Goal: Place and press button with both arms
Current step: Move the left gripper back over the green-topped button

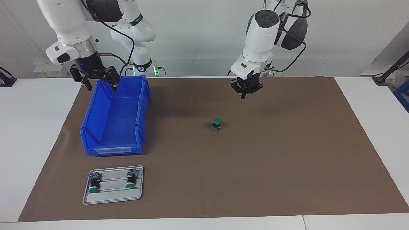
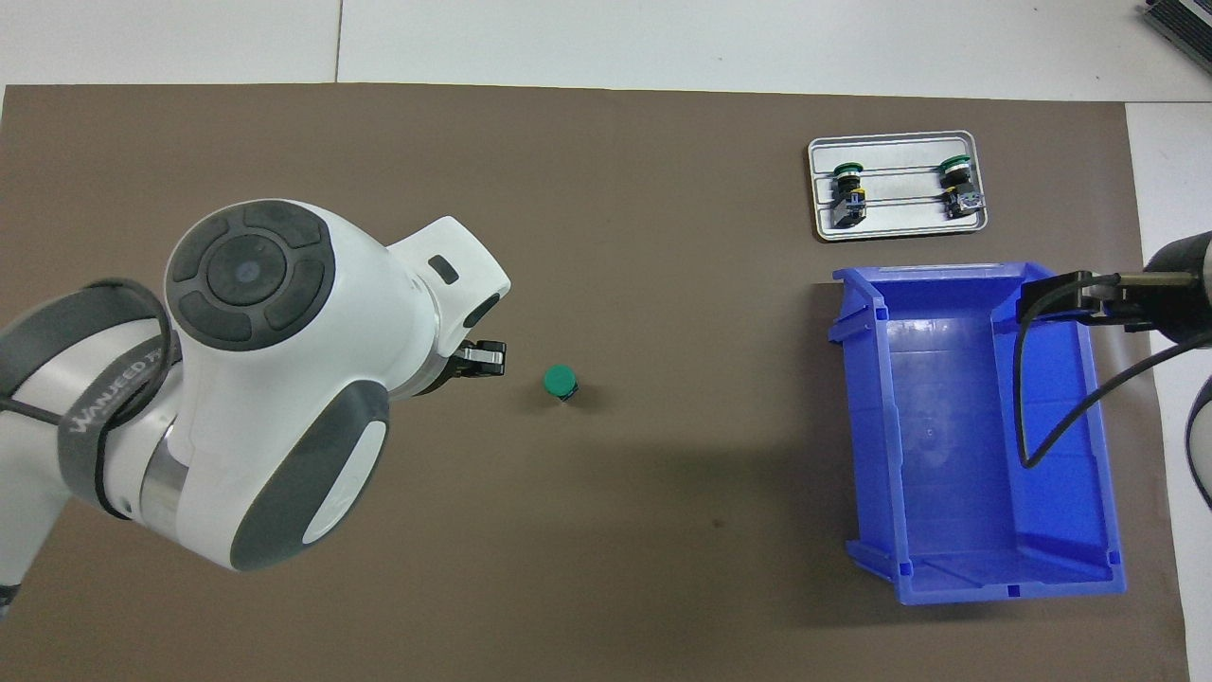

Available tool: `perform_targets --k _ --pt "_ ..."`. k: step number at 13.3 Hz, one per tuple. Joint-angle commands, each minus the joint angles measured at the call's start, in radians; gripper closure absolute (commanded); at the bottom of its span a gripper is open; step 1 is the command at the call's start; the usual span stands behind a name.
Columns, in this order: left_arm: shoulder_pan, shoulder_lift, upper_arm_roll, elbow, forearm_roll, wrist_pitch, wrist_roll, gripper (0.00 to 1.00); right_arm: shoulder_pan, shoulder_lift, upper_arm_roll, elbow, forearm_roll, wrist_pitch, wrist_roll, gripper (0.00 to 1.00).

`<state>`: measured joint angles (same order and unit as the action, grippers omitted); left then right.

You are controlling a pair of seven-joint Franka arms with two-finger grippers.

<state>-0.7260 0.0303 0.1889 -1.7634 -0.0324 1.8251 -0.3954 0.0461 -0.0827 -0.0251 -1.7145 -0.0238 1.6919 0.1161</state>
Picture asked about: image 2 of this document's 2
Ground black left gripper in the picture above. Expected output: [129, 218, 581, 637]
[416, 338, 508, 398]

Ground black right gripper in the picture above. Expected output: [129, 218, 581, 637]
[1018, 270, 1162, 333]

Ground grey metal tray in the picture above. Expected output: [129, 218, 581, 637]
[807, 131, 989, 243]

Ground blue plastic storage bin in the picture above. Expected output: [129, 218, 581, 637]
[827, 261, 1128, 607]

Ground brown table mat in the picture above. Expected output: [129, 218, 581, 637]
[0, 83, 1190, 682]

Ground grey ribbed device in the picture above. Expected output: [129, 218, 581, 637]
[1141, 0, 1212, 75]

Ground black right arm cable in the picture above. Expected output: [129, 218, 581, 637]
[1012, 308, 1212, 471]

